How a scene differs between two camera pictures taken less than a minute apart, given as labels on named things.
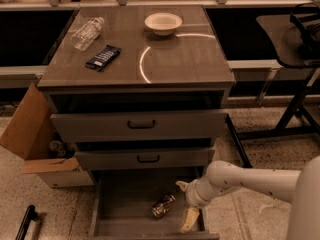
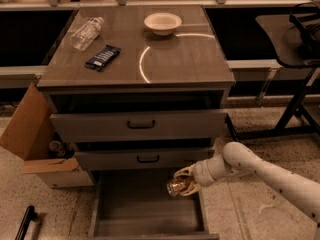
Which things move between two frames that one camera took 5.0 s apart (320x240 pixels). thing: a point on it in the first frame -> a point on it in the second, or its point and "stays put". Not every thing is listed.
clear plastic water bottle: [83, 37] stays put
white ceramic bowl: [163, 23] stays put
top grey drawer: [138, 126] stays put
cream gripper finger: [190, 217] -> [194, 186]
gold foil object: [162, 205] -> [175, 186]
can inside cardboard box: [55, 145] stays put
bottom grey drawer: [145, 204] stays put
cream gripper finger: [182, 185] -> [186, 171]
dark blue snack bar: [100, 61] stays put
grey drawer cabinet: [139, 96] stays put
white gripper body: [193, 193] -> [202, 174]
